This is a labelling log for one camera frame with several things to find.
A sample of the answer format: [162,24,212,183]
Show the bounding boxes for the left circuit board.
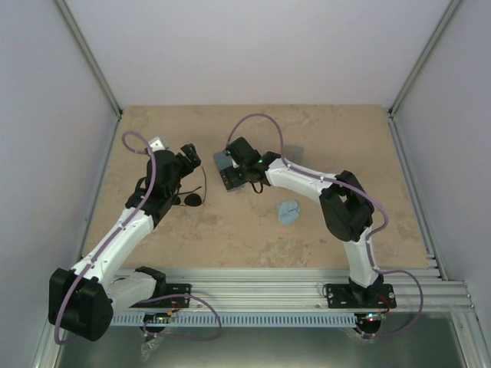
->
[143,311,179,324]

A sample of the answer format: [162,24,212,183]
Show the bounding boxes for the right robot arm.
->
[221,137,384,307]

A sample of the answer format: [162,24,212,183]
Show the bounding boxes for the circuit board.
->
[143,311,179,324]
[355,312,386,325]

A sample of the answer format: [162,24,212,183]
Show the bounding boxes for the blue glasses case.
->
[213,151,246,192]

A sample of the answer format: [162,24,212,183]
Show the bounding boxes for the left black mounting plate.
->
[162,283,192,310]

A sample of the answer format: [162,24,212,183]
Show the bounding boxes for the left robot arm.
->
[48,138,201,341]

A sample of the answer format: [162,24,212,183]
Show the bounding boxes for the right aluminium frame post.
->
[387,0,464,119]

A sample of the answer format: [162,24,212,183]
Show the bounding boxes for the slotted cable duct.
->
[110,311,358,328]

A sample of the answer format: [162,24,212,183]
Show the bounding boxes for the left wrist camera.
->
[148,136,169,153]

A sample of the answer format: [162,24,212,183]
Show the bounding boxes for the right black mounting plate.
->
[323,284,397,309]

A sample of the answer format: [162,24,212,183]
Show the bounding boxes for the aluminium frame post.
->
[387,0,464,119]
[53,0,123,120]

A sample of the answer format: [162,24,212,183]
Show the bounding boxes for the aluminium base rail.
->
[110,255,475,311]

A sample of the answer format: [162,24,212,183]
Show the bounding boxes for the light blue cleaning cloth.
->
[277,199,301,226]

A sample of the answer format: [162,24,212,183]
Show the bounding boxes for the left aluminium frame post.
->
[53,0,123,120]

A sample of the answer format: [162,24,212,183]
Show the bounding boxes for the right circuit board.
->
[355,312,386,325]

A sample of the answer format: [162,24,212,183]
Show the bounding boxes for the black mounting plate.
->
[323,284,397,309]
[162,283,192,310]

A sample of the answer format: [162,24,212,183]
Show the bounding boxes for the black sunglasses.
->
[173,167,208,207]

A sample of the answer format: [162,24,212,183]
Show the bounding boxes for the grey glasses case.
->
[283,144,304,165]

